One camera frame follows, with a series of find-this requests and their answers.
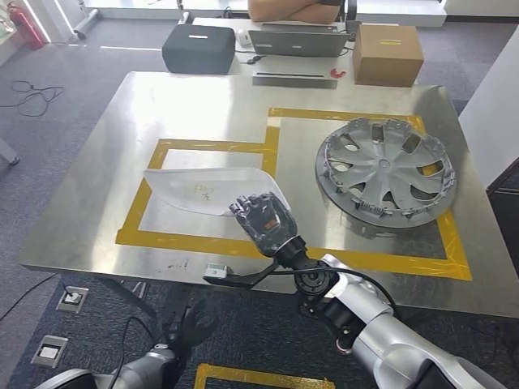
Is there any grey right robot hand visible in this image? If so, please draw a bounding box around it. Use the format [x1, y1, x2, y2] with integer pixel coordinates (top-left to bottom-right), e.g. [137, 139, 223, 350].
[229, 192, 298, 258]

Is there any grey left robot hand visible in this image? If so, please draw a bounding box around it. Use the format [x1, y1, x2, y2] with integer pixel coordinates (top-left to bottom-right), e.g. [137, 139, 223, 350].
[168, 297, 218, 358]

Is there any white plastic car part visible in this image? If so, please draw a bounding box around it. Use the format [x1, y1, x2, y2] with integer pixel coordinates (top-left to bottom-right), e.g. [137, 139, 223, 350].
[144, 167, 291, 219]

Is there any steel workbench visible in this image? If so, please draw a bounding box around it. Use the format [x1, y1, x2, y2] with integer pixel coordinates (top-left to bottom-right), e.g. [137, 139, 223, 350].
[17, 71, 519, 318]

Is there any flat grey tray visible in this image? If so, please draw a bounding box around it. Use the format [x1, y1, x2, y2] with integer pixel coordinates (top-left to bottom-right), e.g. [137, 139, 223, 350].
[252, 70, 338, 90]

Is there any white desk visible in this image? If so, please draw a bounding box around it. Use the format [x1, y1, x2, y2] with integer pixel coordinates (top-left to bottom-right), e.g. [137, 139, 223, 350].
[190, 17, 406, 76]

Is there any grey wheel cover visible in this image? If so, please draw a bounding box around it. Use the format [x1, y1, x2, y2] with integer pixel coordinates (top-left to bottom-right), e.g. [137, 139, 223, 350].
[315, 117, 457, 231]

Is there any steel floor socket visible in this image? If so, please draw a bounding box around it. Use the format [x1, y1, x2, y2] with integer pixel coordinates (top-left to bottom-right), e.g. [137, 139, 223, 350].
[57, 285, 89, 314]
[31, 335, 69, 369]

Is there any grey equipment box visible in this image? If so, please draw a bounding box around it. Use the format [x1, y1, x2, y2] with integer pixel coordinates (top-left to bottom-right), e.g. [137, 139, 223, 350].
[248, 24, 350, 58]

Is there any black carry case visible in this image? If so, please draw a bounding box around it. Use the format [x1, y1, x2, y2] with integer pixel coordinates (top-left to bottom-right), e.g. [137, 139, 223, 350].
[162, 24, 237, 75]

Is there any cardboard box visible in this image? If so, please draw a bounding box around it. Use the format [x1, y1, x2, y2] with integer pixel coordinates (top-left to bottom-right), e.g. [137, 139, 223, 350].
[353, 24, 425, 88]

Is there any black office chair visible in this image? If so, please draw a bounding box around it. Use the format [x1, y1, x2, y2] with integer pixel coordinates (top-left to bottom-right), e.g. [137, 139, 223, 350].
[344, 0, 363, 41]

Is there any white partition panel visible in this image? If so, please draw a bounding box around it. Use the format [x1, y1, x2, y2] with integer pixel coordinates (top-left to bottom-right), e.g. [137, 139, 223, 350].
[458, 24, 519, 190]

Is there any grey metal tube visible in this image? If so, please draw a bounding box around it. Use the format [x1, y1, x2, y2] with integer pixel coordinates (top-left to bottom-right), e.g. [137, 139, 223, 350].
[73, 0, 100, 41]

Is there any dark framed cabinet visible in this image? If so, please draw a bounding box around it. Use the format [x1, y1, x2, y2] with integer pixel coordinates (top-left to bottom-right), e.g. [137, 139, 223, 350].
[485, 158, 519, 264]

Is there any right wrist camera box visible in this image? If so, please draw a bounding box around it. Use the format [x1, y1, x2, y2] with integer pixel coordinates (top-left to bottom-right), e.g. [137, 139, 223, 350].
[204, 263, 235, 281]

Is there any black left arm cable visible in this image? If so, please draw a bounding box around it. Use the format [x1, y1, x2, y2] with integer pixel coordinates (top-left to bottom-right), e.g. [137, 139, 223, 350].
[107, 316, 155, 389]

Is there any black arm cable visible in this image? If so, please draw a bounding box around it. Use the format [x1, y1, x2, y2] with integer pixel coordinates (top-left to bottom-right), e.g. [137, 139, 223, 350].
[107, 316, 155, 389]
[271, 267, 400, 318]

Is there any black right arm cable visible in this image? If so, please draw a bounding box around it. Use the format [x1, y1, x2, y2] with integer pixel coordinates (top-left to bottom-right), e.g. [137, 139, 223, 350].
[271, 267, 400, 318]

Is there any long black socket cable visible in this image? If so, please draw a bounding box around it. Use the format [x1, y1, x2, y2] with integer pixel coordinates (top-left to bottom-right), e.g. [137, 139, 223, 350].
[0, 273, 72, 323]

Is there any black floor cable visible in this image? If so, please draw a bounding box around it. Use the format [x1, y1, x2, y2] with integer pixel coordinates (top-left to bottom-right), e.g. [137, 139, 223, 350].
[0, 80, 64, 118]

